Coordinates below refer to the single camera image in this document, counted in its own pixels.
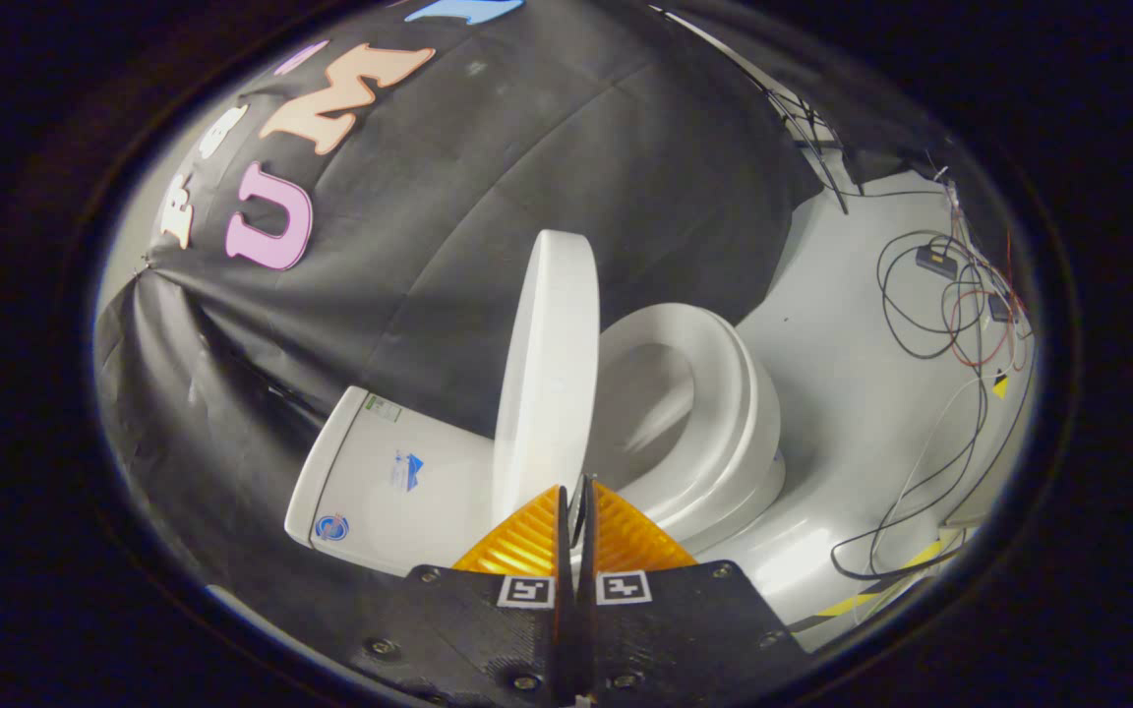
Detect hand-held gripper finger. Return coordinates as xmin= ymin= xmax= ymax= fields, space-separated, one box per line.
xmin=576 ymin=475 xmax=813 ymax=708
xmin=345 ymin=479 xmax=575 ymax=708

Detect white toilet lid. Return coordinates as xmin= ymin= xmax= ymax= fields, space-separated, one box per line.
xmin=491 ymin=229 xmax=602 ymax=527

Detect white toilet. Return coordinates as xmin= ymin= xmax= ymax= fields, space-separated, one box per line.
xmin=284 ymin=303 xmax=789 ymax=581

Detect white toilet seat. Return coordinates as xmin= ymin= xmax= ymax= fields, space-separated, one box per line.
xmin=598 ymin=303 xmax=782 ymax=527

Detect yellow black floor tape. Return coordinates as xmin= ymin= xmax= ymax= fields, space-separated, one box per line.
xmin=788 ymin=531 xmax=976 ymax=632

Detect black backdrop cloth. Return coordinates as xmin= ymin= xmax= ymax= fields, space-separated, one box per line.
xmin=94 ymin=0 xmax=922 ymax=601

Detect tangle of floor cables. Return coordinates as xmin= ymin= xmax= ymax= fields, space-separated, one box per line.
xmin=827 ymin=167 xmax=1035 ymax=583

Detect red cable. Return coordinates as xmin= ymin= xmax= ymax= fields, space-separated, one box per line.
xmin=942 ymin=231 xmax=1025 ymax=371

